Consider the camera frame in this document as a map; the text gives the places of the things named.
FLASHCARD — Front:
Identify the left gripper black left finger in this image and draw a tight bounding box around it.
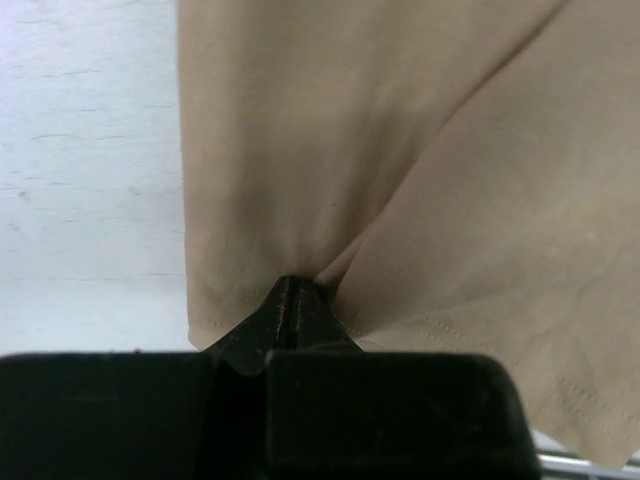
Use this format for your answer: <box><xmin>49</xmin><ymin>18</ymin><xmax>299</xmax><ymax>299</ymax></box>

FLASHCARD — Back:
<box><xmin>205</xmin><ymin>277</ymin><xmax>291</xmax><ymax>375</ymax></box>

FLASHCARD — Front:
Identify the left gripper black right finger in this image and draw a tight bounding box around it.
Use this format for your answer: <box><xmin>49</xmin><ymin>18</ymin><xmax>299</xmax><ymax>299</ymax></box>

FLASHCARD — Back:
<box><xmin>292</xmin><ymin>277</ymin><xmax>362</xmax><ymax>352</ymax></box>

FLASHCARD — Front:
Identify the beige t shirt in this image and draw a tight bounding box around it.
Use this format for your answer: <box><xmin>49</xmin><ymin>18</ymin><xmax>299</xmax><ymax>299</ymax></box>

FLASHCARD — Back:
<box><xmin>177</xmin><ymin>1</ymin><xmax>639</xmax><ymax>468</ymax></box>

